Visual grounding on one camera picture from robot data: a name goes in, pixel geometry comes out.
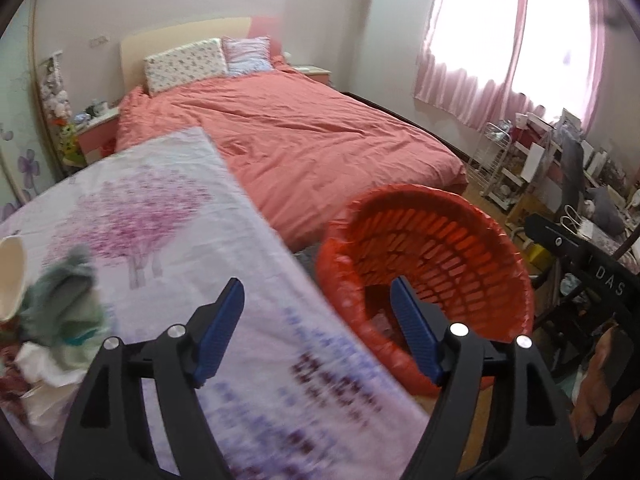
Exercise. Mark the floral sliding wardrobe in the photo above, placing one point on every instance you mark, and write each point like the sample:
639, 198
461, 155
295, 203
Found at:
28, 163

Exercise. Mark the red and white paper cup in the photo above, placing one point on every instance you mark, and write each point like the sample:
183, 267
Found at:
12, 276

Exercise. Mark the beige wooden headboard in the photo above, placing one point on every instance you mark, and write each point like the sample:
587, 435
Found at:
134, 49

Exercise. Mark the white floral pillow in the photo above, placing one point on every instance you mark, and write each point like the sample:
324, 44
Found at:
182, 65

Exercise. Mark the pink striped pillow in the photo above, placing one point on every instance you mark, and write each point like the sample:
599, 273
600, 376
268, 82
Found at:
246, 56

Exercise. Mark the green sock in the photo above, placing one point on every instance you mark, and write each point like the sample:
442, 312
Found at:
62, 310

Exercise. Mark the white wire rack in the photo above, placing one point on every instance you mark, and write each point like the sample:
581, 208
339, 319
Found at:
496, 165

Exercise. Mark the far pink nightstand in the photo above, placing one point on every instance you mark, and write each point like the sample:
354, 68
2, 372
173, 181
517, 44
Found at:
315, 73

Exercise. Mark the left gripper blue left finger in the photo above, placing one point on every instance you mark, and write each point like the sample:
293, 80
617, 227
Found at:
214, 330

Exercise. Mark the green frog plush toy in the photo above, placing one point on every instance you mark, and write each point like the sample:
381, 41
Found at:
69, 147

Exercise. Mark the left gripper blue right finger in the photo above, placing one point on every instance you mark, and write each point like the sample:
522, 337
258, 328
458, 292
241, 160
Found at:
421, 325

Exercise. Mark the cluttered desk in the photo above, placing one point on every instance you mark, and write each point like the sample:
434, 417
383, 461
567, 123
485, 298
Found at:
562, 187

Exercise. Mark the pink bedside table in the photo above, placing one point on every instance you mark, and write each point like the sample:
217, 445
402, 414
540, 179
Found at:
97, 138

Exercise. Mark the pink sheer curtain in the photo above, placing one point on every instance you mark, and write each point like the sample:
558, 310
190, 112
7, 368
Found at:
484, 60

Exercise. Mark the salmon pink bed duvet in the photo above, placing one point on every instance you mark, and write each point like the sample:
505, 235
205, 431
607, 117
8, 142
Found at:
300, 149

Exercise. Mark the red plastic laundry basket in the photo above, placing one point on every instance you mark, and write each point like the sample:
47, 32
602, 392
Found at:
453, 254

